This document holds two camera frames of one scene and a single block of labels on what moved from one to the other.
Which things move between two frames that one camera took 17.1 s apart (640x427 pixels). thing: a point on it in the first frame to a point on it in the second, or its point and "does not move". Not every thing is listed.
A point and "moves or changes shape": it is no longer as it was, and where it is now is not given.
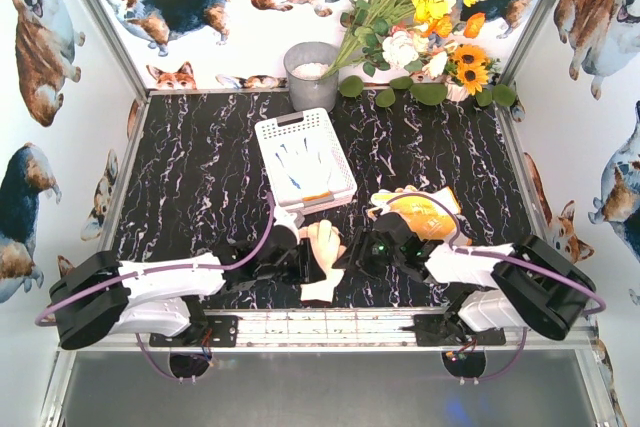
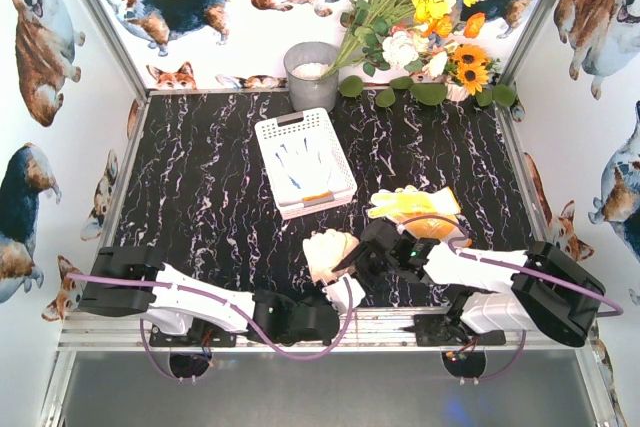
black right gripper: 360,249 does not move
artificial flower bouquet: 407,7 does not move
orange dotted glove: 432,213 does not move
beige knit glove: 327,249 moves or changes shape
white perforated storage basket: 307,161 does not move
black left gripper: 305,260 to 326,320
